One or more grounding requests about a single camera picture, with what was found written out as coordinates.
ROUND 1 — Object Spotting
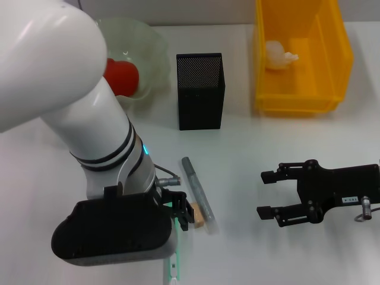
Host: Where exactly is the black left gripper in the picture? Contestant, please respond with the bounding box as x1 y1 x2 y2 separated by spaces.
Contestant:
154 188 195 232

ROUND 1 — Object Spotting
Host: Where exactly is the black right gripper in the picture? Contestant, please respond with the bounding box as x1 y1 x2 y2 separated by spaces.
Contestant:
256 159 380 229

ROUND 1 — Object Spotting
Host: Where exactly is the white paper ball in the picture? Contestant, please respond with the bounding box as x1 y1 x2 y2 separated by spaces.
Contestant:
265 40 299 71

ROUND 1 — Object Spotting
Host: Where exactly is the red apple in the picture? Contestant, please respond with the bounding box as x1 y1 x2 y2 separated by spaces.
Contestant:
103 58 140 97

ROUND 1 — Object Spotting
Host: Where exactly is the grey marker pen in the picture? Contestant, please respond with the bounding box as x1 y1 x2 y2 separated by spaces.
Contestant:
181 156 216 222

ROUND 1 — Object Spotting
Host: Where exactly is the green utility knife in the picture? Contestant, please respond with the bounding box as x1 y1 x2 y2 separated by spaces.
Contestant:
164 216 181 283

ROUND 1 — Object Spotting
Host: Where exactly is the black mesh pen holder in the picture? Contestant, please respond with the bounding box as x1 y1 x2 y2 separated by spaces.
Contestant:
176 52 226 131

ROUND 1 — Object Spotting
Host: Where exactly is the pale green wavy fruit plate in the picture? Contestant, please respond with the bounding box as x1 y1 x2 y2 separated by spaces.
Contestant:
96 18 170 107

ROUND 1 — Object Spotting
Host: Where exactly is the yellow plastic bin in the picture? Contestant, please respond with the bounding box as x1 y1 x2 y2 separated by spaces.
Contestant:
254 0 354 115

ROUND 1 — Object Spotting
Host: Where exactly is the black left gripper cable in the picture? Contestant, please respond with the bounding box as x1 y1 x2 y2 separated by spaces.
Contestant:
153 164 182 187

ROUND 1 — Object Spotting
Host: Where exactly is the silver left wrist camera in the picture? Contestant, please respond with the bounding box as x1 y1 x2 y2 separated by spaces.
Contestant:
50 185 176 267

